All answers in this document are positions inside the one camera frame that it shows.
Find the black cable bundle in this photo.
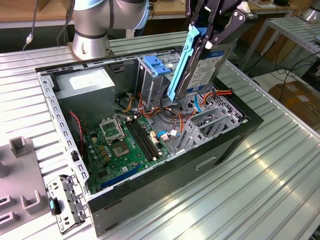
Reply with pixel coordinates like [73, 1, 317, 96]
[159, 83, 173, 113]

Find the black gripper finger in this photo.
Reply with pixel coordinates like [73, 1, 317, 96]
[204, 9, 248, 51]
[186, 0, 222, 43]

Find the blue flat data wire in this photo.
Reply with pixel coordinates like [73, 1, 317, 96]
[193, 96, 202, 114]

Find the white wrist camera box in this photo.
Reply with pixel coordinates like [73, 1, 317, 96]
[240, 0, 259, 21]

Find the blue plastic drive latch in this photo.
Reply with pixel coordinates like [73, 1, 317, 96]
[143, 55, 176, 77]

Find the grey power supply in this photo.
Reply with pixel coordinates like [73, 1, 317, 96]
[54, 67, 116, 131]

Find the cable with silver plug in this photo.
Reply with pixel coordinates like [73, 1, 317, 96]
[22, 0, 40, 51]

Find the orange red wire bundle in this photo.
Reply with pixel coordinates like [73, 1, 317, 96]
[137, 92, 198, 133]

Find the short thin blue wire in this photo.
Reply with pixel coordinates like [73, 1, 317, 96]
[158, 129, 181, 141]

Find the yellow black wire bundle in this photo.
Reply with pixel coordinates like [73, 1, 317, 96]
[114, 96, 136, 113]

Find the grey parts rack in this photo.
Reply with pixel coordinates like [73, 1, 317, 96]
[0, 136, 51, 231]

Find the grey metal disk bay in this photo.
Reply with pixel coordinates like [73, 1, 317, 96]
[174, 93, 248, 155]

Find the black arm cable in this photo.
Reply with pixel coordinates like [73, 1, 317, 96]
[56, 0, 76, 46]

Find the metal slat side table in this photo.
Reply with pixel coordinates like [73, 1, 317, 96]
[241, 16, 320, 73]

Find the brown cardboard box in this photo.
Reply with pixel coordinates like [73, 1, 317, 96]
[268, 79, 320, 131]

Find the green motherboard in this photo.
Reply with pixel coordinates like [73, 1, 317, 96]
[83, 115, 173, 195]

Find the blue expansion slot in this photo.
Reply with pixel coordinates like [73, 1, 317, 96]
[101, 163, 142, 190]

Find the CPU socket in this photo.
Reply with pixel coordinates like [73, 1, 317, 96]
[111, 141, 131, 159]

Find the red orange power wire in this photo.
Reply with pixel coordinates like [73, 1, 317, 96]
[202, 87, 234, 107]

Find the grey metal slot bracket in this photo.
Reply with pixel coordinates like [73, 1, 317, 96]
[46, 174, 88, 235]

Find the black RAM slot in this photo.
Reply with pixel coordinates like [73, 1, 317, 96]
[132, 116, 161, 158]
[124, 118, 156, 162]

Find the metal socket cover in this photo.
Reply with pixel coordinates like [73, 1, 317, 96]
[99, 117, 125, 145]

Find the red black fan wire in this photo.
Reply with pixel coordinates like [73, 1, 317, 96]
[68, 111, 85, 153]

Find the hard disk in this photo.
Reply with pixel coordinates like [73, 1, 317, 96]
[166, 24, 238, 102]

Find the black PC case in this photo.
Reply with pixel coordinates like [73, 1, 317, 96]
[34, 45, 265, 238]

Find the black case fan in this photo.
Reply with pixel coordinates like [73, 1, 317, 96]
[67, 111, 90, 166]

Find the black clip with blue tab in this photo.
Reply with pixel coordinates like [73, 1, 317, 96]
[48, 197, 62, 216]

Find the wooden desk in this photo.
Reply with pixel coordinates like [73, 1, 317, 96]
[0, 0, 298, 28]

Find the grey optical drive cage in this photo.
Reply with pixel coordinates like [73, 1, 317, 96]
[136, 52, 186, 111]

